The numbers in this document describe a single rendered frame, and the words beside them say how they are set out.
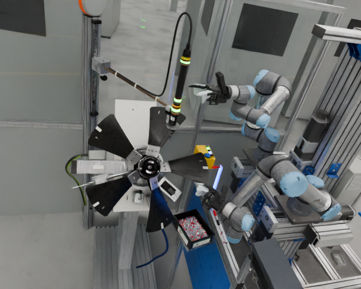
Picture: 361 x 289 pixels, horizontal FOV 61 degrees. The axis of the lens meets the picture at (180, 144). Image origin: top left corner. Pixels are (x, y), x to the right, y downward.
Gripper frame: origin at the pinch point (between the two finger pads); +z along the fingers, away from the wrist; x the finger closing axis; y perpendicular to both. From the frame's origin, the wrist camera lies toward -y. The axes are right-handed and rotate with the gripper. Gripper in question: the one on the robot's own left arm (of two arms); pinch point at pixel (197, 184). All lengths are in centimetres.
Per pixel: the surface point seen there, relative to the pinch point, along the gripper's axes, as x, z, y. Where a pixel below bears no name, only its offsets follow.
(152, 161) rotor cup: -7.9, 23.9, 11.9
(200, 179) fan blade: 2.5, 2.6, -5.9
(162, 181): 11.6, 21.7, 4.1
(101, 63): -40, 79, 1
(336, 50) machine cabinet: 34, 47, -401
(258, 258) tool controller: -5, -47, 19
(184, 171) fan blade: -0.2, 11.7, -2.0
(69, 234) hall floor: 115, 96, 32
